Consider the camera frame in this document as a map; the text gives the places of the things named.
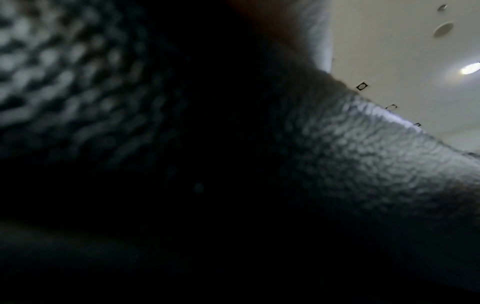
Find round ceiling speaker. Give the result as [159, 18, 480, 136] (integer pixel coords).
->
[433, 21, 455, 39]

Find bright ceiling lamp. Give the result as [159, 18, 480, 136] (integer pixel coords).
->
[458, 60, 480, 77]

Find person's left hand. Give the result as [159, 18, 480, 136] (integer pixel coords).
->
[224, 0, 333, 73]

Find black bench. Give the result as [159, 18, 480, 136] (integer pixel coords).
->
[0, 0, 480, 304]

